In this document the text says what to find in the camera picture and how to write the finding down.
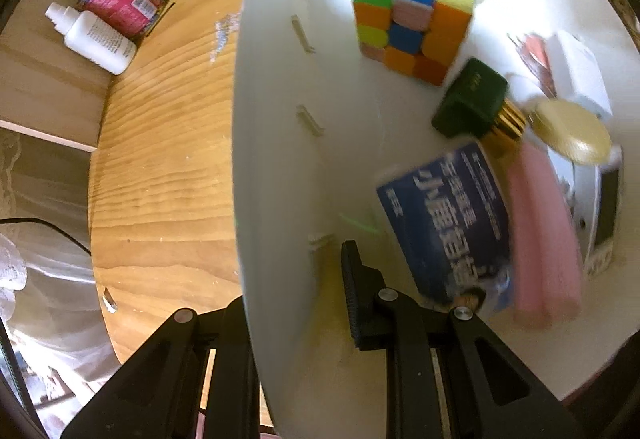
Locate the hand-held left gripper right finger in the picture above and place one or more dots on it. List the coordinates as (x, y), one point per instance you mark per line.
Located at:
(350, 289)

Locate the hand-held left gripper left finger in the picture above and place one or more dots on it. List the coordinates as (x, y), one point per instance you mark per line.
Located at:
(227, 329)

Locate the blue printed packet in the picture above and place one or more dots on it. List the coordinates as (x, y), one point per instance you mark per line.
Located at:
(445, 224)

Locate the pink hair roller clip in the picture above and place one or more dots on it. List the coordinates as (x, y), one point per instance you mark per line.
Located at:
(545, 239)

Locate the green bottle with gold cap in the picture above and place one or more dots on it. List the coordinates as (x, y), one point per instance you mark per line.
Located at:
(470, 101)

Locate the white plastic storage bin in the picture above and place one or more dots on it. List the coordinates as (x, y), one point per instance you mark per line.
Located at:
(310, 44)

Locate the white handheld device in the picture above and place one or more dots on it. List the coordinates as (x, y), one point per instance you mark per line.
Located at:
(595, 214)

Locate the cream round compact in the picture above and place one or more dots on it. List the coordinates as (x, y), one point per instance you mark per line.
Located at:
(570, 131)

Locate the colourful puzzle cube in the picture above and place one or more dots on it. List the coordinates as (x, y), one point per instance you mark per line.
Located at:
(410, 19)

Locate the white charger adapter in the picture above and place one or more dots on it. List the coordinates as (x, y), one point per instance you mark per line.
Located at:
(580, 74)

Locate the white cloth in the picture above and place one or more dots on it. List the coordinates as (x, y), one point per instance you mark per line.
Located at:
(45, 299)

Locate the red striped item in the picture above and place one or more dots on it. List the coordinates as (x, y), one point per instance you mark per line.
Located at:
(535, 59)

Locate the white plastic bottle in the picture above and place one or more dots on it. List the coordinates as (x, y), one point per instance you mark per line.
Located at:
(97, 39)

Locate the pink printed can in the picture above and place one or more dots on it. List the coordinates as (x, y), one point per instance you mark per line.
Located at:
(122, 1)

